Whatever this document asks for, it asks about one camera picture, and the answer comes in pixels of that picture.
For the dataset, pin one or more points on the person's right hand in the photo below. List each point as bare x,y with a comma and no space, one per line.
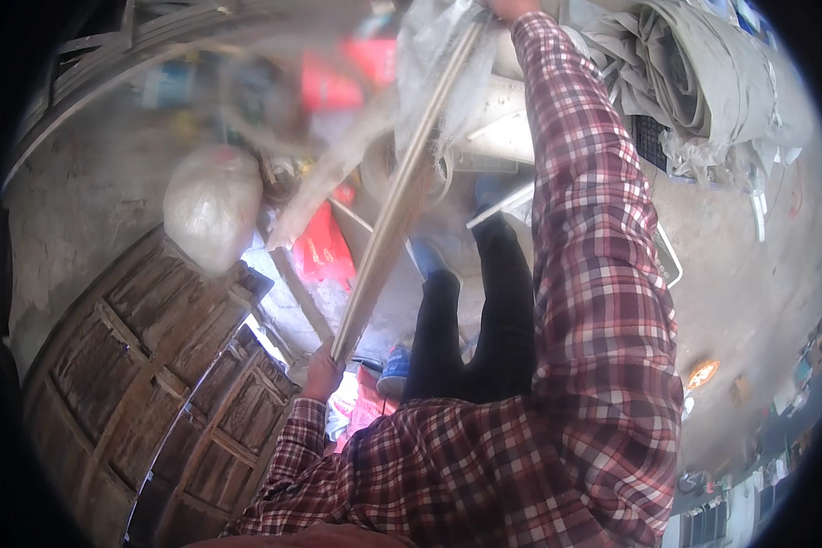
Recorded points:
514,7

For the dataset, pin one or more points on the person's left hand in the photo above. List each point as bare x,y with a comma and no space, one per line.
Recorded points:
320,378

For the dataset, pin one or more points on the person's left fingers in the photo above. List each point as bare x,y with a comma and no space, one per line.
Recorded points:
333,359

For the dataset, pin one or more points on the long wooden slat bundle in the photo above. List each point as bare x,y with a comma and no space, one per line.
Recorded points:
404,198

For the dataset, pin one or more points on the pink plastic bag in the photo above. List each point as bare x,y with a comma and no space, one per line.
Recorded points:
364,407

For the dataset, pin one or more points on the blue shoe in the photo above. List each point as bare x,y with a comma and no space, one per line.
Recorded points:
394,370

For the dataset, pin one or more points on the red plastic bag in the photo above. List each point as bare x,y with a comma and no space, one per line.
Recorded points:
323,250

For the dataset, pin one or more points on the weathered wooden door panel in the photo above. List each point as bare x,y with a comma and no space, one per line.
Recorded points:
116,370
212,452

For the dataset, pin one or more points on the person's legs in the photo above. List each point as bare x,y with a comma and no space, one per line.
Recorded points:
493,322

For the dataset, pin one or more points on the white filled sack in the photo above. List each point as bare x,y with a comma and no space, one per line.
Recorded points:
211,205

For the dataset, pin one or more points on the person's body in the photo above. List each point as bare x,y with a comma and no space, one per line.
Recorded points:
520,452

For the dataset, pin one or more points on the red cartons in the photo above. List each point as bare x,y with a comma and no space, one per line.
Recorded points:
346,72

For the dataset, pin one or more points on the clear plastic sheet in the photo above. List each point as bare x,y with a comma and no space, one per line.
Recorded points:
431,75

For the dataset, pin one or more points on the orange oval object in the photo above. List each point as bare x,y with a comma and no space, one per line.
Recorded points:
702,374

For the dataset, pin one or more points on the black plastic crate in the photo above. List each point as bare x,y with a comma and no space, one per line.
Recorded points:
649,140

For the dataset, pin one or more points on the cluttered shelf of goods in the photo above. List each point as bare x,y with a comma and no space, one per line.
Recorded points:
760,452

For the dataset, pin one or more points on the heap of grey tarpaulin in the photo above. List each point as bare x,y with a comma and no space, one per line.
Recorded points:
699,82

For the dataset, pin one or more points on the white metal frame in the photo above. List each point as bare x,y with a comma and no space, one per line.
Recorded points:
667,260

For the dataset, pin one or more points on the wooden lattice frame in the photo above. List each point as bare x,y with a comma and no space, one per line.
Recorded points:
103,55

